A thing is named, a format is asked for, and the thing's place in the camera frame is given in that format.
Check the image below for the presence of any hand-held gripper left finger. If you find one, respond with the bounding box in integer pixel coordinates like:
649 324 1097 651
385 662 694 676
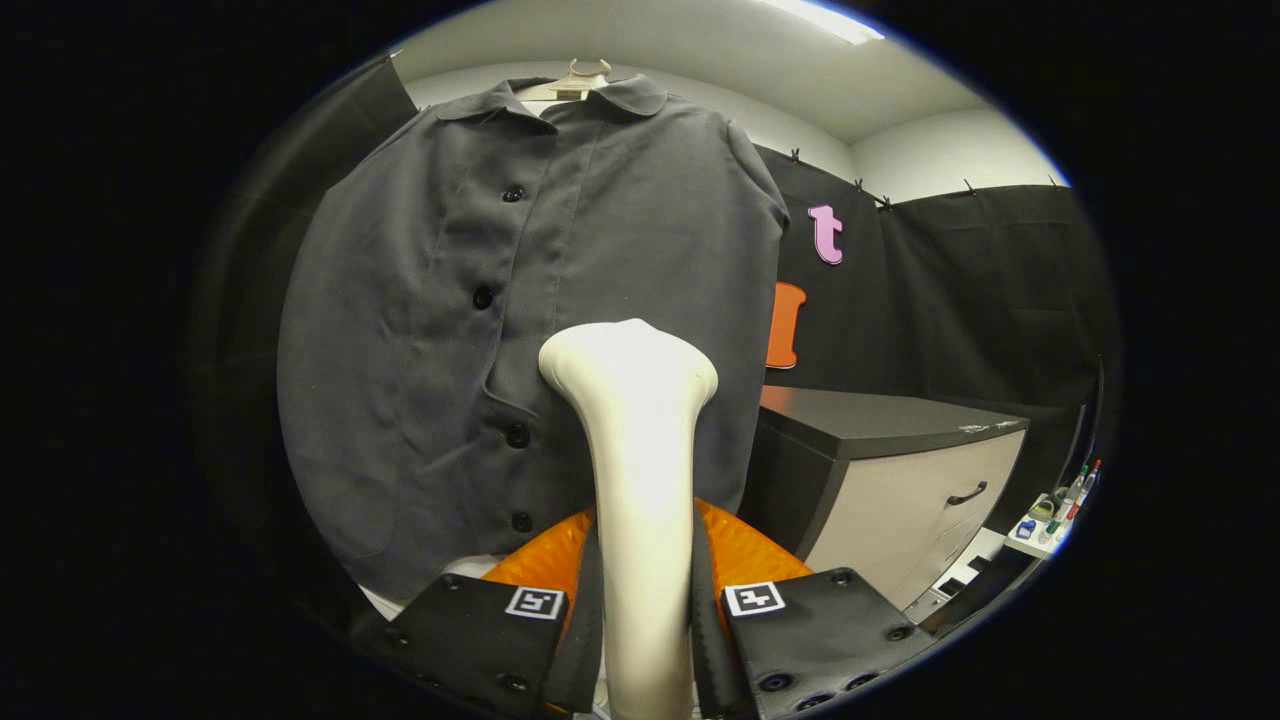
350 505 606 720

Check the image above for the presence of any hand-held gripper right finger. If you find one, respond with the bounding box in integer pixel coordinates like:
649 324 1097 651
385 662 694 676
692 497 941 720

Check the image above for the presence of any white garment steamer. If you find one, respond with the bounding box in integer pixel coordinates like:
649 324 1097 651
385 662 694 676
538 318 720 720

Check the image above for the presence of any dark grey button shirt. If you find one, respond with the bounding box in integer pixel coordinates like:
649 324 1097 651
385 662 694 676
277 75 791 606

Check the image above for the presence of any beige clothes hanger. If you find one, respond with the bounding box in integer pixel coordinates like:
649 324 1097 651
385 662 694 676
515 58 613 103

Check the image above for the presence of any grey cabinet with drawers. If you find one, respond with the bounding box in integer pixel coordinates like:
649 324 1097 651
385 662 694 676
740 385 1031 613

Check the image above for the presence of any white side table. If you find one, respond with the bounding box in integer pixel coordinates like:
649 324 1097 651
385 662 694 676
905 490 1101 626

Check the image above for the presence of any computer monitor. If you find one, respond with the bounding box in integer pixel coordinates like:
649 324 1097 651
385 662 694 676
1065 355 1106 501

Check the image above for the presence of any row of black cloth clips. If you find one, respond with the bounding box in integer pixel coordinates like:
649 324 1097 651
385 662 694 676
788 147 1059 211

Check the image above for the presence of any large ceiling light panel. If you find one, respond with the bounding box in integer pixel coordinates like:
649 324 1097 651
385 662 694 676
760 0 886 46

